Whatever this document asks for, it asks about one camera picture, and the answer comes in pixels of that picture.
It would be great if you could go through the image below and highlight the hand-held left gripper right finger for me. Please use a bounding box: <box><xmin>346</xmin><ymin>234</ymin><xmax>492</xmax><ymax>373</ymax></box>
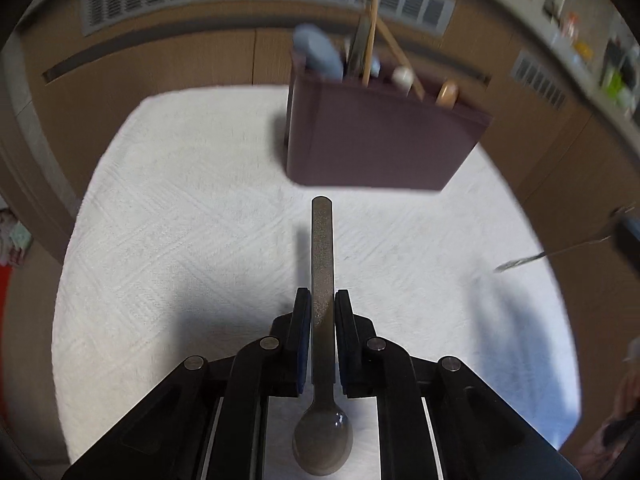
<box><xmin>335</xmin><ymin>288</ymin><xmax>583</xmax><ymax>480</ymax></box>

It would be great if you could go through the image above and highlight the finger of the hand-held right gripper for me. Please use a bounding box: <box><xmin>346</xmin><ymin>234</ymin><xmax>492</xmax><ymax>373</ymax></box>
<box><xmin>612</xmin><ymin>207</ymin><xmax>640</xmax><ymax>271</ymax></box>

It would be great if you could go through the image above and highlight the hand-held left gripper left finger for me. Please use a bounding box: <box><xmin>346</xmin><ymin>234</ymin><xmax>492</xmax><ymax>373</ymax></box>
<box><xmin>60</xmin><ymin>287</ymin><xmax>313</xmax><ymax>480</ymax></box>

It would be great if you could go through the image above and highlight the metal spoon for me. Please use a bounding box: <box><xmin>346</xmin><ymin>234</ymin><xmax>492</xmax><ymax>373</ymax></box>
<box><xmin>291</xmin><ymin>196</ymin><xmax>354</xmax><ymax>477</ymax></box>

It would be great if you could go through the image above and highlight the purple plastic utensil holder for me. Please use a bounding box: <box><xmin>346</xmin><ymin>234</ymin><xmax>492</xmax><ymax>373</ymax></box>
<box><xmin>284</xmin><ymin>50</ymin><xmax>493</xmax><ymax>192</ymax></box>

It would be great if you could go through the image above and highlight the wooden spoon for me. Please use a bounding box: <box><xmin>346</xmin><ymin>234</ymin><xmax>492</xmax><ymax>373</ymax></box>
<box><xmin>435</xmin><ymin>81</ymin><xmax>460</xmax><ymax>107</ymax></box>

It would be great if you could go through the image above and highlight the pink patterned clothing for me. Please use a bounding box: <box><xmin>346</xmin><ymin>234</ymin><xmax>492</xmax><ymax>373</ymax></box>
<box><xmin>575</xmin><ymin>340</ymin><xmax>640</xmax><ymax>480</ymax></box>

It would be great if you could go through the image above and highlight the small grey vent grille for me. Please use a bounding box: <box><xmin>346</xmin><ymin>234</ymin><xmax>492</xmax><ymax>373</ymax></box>
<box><xmin>510</xmin><ymin>50</ymin><xmax>568</xmax><ymax>111</ymax></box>

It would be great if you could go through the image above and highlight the white textured towel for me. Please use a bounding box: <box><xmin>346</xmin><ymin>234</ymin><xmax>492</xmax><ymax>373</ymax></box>
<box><xmin>50</xmin><ymin>85</ymin><xmax>581</xmax><ymax>466</ymax></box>

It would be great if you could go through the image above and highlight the grey kitchen counter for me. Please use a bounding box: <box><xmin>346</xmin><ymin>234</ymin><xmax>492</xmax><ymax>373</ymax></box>
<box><xmin>435</xmin><ymin>0</ymin><xmax>640</xmax><ymax>133</ymax></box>

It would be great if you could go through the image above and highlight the light wooden chopstick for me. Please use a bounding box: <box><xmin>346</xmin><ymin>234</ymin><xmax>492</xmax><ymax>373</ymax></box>
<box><xmin>375</xmin><ymin>15</ymin><xmax>426</xmax><ymax>103</ymax></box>
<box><xmin>361</xmin><ymin>0</ymin><xmax>379</xmax><ymax>87</ymax></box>

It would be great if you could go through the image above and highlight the dark flat utensil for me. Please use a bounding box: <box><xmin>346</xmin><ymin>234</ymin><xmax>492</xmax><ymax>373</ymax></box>
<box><xmin>347</xmin><ymin>15</ymin><xmax>373</xmax><ymax>81</ymax></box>

